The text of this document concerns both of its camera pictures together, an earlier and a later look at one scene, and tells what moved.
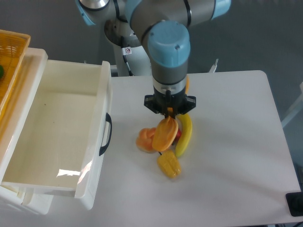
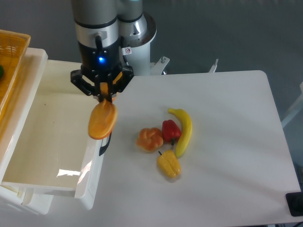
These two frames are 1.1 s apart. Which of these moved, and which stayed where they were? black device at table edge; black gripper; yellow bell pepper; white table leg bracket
Moved: black gripper
Stayed: white table leg bracket; yellow bell pepper; black device at table edge
